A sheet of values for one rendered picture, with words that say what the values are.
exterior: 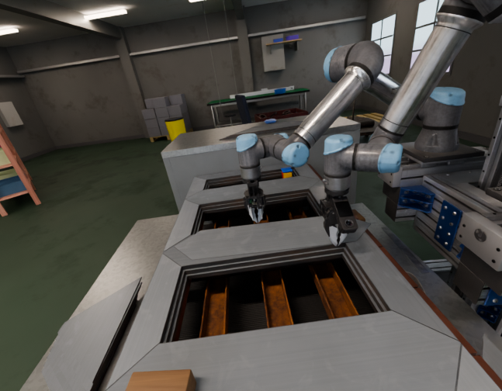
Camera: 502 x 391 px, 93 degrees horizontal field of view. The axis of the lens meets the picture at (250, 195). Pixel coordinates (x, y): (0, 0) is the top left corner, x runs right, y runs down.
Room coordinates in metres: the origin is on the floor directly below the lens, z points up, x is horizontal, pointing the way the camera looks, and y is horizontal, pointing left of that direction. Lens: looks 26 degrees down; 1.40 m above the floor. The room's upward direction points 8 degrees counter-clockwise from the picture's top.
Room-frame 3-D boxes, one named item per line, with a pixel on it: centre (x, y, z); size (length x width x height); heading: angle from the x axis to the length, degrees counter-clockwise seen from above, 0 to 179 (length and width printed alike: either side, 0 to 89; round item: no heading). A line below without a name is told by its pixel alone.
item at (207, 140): (1.84, -0.12, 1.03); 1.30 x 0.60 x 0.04; 90
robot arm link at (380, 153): (0.60, -0.36, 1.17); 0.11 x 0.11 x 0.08; 55
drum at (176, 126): (6.33, 1.62, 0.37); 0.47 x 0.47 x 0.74
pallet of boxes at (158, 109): (8.03, 2.24, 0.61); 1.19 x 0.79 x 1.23; 86
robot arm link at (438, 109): (0.96, -0.80, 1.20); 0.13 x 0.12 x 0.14; 18
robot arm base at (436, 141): (0.95, -0.81, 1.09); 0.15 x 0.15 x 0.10
